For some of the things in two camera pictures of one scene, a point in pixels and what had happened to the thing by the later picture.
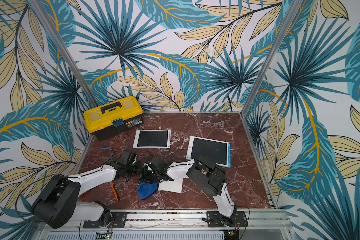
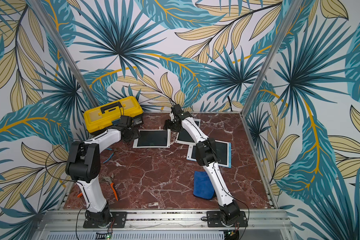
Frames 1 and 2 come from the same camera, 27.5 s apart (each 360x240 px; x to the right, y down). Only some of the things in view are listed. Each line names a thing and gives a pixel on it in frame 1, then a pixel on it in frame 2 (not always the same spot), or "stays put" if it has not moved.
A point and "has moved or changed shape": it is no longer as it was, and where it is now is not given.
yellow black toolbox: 110,119 stays put
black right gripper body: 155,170 to 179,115
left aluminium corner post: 62,51 stays put
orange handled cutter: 114,191 stays put
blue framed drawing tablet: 218,152 stays put
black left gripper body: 134,169 to 133,134
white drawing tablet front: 174,186 to 183,137
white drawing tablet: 152,138 stays put
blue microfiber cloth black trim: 145,189 has moved or changed shape
